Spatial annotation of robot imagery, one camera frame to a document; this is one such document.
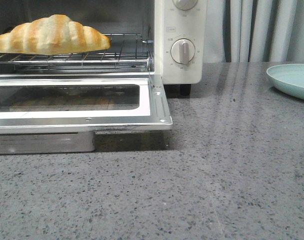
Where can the oven glass door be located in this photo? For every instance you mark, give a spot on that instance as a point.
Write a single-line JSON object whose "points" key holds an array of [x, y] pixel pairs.
{"points": [[61, 113]]}

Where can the croissant bread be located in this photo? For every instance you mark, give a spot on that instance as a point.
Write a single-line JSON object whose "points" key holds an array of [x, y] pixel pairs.
{"points": [[54, 35]]}

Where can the black oven foot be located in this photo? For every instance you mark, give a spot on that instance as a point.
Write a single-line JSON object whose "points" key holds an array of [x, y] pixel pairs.
{"points": [[185, 89]]}

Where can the white toaster oven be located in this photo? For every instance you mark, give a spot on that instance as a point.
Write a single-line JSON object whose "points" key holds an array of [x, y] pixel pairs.
{"points": [[156, 20]]}

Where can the lower timer knob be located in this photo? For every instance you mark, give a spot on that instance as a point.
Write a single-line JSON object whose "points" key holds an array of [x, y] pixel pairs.
{"points": [[183, 51]]}

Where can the upper temperature knob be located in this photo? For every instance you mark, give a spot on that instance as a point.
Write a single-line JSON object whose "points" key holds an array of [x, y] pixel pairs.
{"points": [[185, 4]]}

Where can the grey curtain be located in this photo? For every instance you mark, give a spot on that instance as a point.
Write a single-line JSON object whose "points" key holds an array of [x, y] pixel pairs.
{"points": [[238, 31]]}

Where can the teal plate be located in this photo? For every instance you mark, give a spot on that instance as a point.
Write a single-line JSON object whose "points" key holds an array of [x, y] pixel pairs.
{"points": [[288, 78]]}

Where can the metal wire oven rack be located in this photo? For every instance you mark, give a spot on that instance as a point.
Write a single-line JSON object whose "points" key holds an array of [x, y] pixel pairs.
{"points": [[129, 52]]}

